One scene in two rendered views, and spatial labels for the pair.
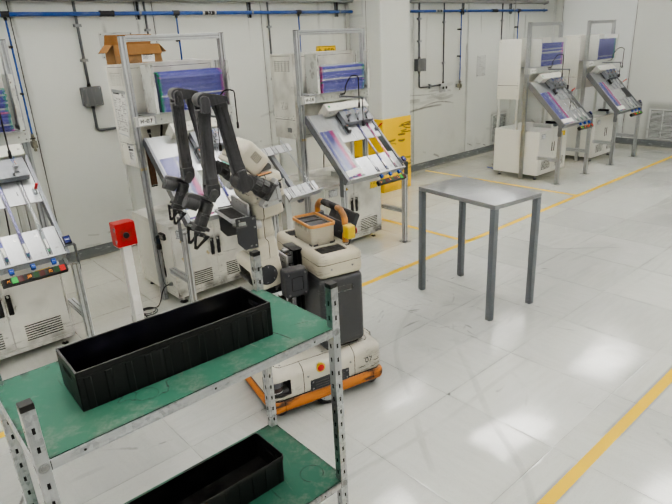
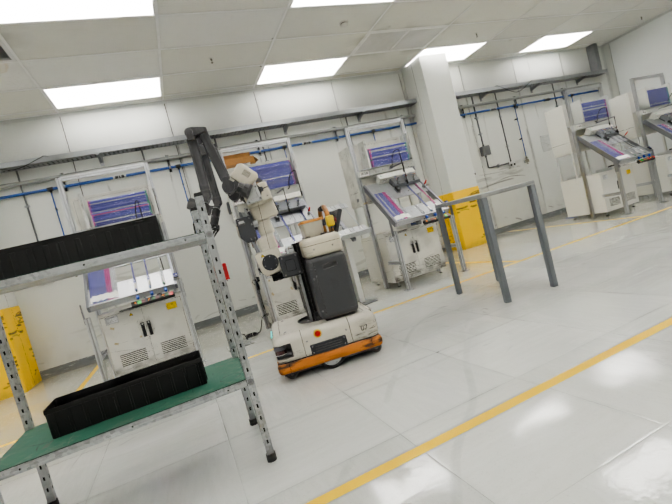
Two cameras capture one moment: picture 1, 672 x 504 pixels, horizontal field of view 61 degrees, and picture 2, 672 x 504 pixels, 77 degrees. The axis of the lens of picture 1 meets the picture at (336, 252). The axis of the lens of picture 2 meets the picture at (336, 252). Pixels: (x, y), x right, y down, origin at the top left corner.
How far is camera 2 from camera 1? 138 cm
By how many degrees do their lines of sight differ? 26
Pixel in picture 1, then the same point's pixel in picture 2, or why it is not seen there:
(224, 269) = not seen: hidden behind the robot
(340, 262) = (320, 243)
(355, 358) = (350, 326)
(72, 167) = (225, 254)
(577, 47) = (627, 103)
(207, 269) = (293, 301)
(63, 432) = not seen: outside the picture
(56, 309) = (181, 331)
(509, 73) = (559, 135)
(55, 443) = not seen: outside the picture
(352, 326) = (344, 298)
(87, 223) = (237, 292)
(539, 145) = (602, 185)
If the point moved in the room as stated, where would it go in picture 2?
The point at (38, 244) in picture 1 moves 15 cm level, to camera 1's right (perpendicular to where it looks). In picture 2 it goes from (158, 280) to (171, 276)
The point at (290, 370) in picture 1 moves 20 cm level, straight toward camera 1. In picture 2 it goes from (290, 336) to (279, 347)
